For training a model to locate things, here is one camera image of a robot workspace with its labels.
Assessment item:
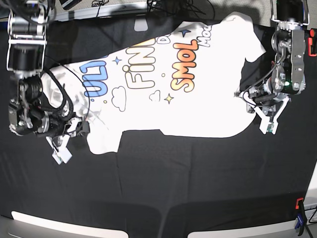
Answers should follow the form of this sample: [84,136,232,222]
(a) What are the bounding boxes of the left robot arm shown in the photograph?
[235,0,310,117]

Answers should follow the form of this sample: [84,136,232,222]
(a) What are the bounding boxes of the red clamp top right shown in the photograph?
[308,28,317,57]

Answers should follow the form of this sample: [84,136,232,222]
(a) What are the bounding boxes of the red blue clamp bottom right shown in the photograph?
[295,197,307,237]

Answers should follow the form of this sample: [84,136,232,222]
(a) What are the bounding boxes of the tangled black cables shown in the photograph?
[146,0,216,19]

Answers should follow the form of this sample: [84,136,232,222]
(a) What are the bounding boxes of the white printed t-shirt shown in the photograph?
[41,12,265,154]

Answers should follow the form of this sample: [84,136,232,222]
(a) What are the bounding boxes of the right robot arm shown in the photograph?
[0,0,90,140]

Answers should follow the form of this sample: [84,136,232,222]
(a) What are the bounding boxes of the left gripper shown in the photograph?
[234,84,290,116]

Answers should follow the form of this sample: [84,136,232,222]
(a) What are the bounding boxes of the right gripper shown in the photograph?
[37,117,90,138]

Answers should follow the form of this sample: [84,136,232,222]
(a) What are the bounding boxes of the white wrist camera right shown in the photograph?
[46,135,72,165]

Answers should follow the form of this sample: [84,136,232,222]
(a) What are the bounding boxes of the grey cloth clip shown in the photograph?
[134,16,148,32]

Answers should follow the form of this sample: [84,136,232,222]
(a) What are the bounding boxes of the black table cloth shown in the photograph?
[0,27,317,238]

